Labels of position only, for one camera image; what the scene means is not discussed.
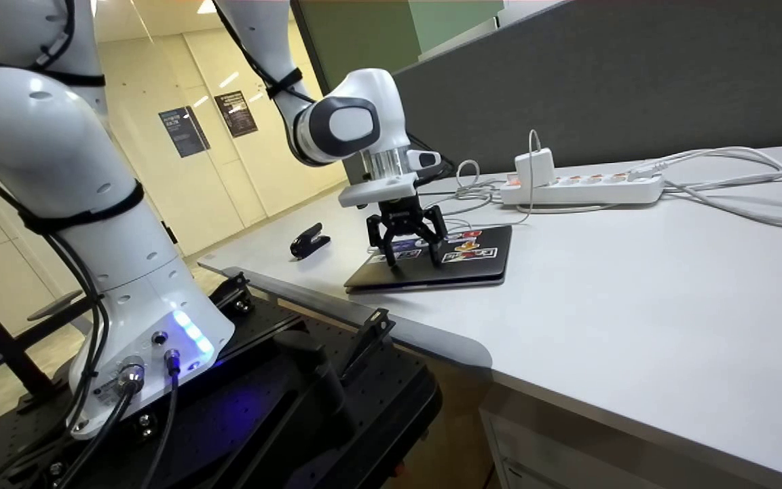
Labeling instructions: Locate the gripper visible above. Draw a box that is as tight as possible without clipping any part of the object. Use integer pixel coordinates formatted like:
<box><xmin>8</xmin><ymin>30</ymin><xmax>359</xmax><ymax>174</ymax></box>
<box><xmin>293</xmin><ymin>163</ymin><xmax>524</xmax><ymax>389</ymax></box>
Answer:
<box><xmin>366</xmin><ymin>196</ymin><xmax>449</xmax><ymax>268</ymax></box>

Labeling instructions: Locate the dark laptop with stickers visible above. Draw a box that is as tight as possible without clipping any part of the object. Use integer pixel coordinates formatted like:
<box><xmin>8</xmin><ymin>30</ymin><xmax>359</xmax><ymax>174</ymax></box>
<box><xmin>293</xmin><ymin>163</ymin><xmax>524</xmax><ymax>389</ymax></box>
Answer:
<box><xmin>343</xmin><ymin>225</ymin><xmax>513</xmax><ymax>295</ymax></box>

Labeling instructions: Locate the black stapler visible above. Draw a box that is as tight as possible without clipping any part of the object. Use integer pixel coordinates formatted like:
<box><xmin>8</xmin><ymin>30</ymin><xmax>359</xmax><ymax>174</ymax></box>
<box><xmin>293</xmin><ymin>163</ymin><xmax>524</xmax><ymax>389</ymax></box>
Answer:
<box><xmin>288</xmin><ymin>222</ymin><xmax>333</xmax><ymax>261</ymax></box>

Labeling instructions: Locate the black clamp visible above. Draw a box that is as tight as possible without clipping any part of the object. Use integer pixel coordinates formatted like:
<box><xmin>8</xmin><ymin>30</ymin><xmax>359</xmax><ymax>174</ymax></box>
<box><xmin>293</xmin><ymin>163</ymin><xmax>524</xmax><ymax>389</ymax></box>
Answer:
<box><xmin>215</xmin><ymin>271</ymin><xmax>254</xmax><ymax>314</ymax></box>
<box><xmin>340</xmin><ymin>308</ymin><xmax>396</xmax><ymax>382</ymax></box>

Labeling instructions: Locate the white power adapter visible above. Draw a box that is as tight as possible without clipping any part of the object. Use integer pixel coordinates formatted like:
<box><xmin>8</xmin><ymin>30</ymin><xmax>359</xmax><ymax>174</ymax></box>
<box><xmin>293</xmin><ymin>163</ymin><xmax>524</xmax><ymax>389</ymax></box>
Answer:
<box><xmin>514</xmin><ymin>147</ymin><xmax>557</xmax><ymax>189</ymax></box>

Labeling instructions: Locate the white power strip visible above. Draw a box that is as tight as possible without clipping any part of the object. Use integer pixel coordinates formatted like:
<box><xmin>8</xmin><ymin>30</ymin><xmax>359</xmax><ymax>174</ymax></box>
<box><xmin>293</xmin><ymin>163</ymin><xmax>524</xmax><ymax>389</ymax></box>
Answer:
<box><xmin>499</xmin><ymin>171</ymin><xmax>665</xmax><ymax>206</ymax></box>

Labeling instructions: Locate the green panel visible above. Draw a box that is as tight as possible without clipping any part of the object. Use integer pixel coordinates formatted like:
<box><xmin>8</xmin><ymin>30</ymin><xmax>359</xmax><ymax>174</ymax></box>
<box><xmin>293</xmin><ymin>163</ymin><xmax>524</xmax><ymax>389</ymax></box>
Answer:
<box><xmin>291</xmin><ymin>0</ymin><xmax>506</xmax><ymax>97</ymax></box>

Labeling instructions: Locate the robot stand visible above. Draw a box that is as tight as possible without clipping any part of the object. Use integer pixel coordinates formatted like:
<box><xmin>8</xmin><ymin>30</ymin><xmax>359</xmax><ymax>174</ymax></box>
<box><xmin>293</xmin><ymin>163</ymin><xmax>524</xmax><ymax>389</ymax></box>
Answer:
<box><xmin>0</xmin><ymin>270</ymin><xmax>443</xmax><ymax>489</ymax></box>

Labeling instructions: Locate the grey desk partition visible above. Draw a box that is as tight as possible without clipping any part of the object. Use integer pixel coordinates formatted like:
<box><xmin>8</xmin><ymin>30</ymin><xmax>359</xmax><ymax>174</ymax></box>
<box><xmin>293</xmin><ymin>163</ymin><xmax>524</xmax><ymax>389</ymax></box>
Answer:
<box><xmin>343</xmin><ymin>0</ymin><xmax>782</xmax><ymax>185</ymax></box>

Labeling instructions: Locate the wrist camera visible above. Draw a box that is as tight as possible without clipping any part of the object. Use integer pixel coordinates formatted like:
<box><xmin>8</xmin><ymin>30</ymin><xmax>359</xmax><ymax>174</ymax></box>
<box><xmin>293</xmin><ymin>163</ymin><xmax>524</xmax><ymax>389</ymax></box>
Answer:
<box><xmin>337</xmin><ymin>173</ymin><xmax>421</xmax><ymax>209</ymax></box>

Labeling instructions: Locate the thin white cable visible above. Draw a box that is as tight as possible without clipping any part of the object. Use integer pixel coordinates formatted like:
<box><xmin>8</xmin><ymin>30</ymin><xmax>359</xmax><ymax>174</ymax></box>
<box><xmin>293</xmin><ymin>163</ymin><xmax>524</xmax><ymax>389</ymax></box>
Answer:
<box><xmin>424</xmin><ymin>128</ymin><xmax>543</xmax><ymax>229</ymax></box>

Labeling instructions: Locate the dark wall poster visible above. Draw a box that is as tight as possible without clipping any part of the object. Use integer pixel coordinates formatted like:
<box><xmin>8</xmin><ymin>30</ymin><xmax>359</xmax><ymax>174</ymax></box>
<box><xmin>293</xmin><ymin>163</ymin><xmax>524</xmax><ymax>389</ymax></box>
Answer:
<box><xmin>214</xmin><ymin>90</ymin><xmax>259</xmax><ymax>139</ymax></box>
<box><xmin>157</xmin><ymin>106</ymin><xmax>211</xmax><ymax>159</ymax></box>

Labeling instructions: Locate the black cable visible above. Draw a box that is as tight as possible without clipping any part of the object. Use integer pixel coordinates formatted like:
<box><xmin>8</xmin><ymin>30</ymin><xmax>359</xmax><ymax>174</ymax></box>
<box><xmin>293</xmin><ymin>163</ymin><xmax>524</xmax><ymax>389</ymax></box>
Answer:
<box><xmin>138</xmin><ymin>349</ymin><xmax>183</xmax><ymax>489</ymax></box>
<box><xmin>52</xmin><ymin>370</ymin><xmax>147</xmax><ymax>489</ymax></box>

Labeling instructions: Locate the thick white cable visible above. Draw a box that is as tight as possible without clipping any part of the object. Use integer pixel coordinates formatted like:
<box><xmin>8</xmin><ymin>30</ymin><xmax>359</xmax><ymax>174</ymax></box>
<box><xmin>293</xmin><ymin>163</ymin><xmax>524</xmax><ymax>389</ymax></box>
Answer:
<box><xmin>661</xmin><ymin>186</ymin><xmax>782</xmax><ymax>234</ymax></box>
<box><xmin>661</xmin><ymin>171</ymin><xmax>782</xmax><ymax>194</ymax></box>
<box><xmin>625</xmin><ymin>145</ymin><xmax>782</xmax><ymax>193</ymax></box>

